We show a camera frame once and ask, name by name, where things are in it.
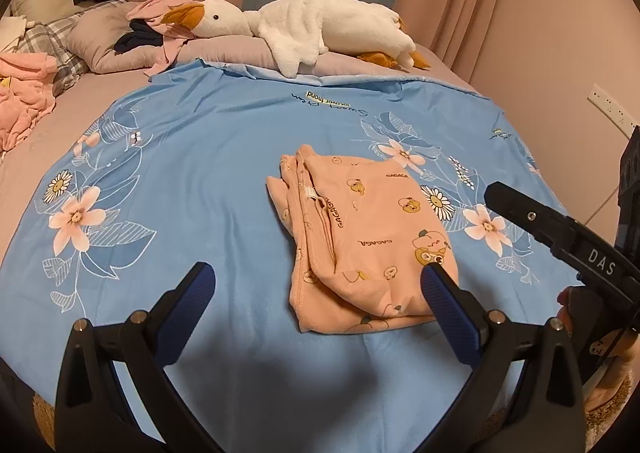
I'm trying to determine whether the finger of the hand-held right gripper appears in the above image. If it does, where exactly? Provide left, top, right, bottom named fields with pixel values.
left=483, top=182, right=581, bottom=260

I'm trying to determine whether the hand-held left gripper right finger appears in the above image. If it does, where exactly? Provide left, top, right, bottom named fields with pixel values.
left=420, top=263, right=586, bottom=453

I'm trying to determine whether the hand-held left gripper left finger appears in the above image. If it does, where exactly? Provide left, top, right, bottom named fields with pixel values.
left=54, top=262, right=223, bottom=453

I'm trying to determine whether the peach printed baby shirt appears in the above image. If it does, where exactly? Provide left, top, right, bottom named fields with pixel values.
left=265, top=144, right=461, bottom=334

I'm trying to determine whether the person's right forearm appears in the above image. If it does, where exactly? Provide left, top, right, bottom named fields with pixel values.
left=584, top=330, right=640, bottom=414

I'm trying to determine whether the person's right hand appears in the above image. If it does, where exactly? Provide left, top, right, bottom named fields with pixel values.
left=556, top=284, right=576, bottom=334

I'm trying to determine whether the blue floral blanket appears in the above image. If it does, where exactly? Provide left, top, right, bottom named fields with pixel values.
left=0, top=60, right=587, bottom=453

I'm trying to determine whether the long mauve pillow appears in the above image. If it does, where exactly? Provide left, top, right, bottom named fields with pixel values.
left=175, top=33, right=437, bottom=80

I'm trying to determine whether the pink quilted blanket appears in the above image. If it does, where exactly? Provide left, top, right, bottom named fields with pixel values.
left=0, top=53, right=59, bottom=152

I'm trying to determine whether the white goose plush toy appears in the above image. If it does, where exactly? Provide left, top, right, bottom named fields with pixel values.
left=162, top=0, right=432, bottom=79

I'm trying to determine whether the dark navy garment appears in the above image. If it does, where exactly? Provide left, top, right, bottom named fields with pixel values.
left=112, top=19, right=167, bottom=54

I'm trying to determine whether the grey plaid pillow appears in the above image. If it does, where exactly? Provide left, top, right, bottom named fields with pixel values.
left=15, top=16, right=94, bottom=97

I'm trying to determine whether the pink crumpled garment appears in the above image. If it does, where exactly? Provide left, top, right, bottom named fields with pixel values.
left=125, top=0, right=202, bottom=79

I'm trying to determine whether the white folded cloth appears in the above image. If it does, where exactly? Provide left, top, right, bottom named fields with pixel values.
left=0, top=16, right=29, bottom=52

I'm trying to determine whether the beige pillow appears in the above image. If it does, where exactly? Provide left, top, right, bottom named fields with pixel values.
left=10, top=0, right=81, bottom=25

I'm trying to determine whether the white power cable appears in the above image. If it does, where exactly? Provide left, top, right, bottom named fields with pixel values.
left=584, top=130, right=637, bottom=225

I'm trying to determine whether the white wall power strip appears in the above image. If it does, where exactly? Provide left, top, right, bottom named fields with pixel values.
left=587, top=83, right=640, bottom=132

